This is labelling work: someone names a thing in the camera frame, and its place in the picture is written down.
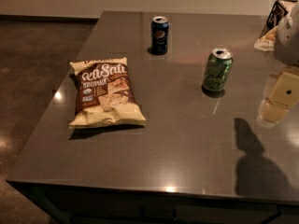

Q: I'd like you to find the green soda can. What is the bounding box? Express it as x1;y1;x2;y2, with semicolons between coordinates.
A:
202;48;234;92

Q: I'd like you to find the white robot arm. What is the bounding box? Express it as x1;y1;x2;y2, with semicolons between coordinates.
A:
254;0;299;128

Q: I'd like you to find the crumpled snack bag in basket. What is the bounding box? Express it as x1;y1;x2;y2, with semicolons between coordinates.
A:
254;26;278;52

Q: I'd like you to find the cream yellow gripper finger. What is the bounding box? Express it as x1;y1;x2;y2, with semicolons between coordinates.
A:
256;66;299;128

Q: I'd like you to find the brown and yellow chip bag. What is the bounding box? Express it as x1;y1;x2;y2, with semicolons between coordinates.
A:
69;57;146;129

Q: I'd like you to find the blue pepsi can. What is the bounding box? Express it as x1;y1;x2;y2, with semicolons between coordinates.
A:
151;16;169;55

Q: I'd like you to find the black wire basket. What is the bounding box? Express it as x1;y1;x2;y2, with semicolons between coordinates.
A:
266;0;297;30

